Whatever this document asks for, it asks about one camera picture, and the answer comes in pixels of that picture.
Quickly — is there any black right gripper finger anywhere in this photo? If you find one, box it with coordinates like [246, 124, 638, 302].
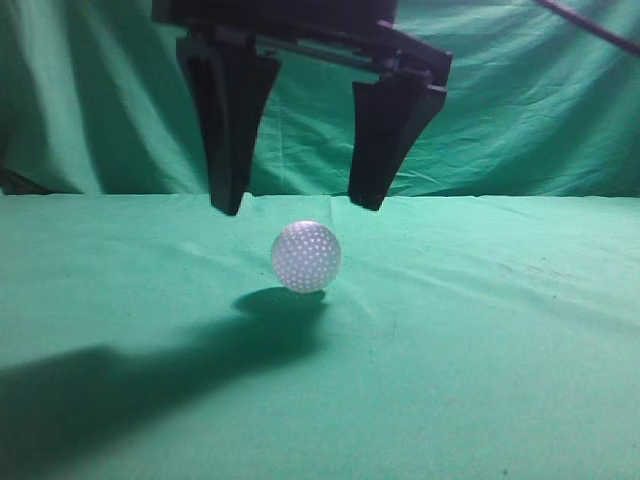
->
[176, 35, 282, 216]

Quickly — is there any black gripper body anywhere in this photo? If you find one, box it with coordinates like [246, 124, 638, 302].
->
[151, 0, 453, 90]

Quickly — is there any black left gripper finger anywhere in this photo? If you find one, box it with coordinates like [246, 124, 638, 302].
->
[348, 77, 444, 211]

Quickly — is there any white dimpled golf ball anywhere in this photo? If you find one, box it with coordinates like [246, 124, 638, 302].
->
[271, 220, 342, 294]

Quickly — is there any green table cloth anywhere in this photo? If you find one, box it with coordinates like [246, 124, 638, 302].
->
[1, 195, 639, 479]

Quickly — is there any dark purple cable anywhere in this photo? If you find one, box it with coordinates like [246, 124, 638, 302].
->
[533, 0, 640, 55]

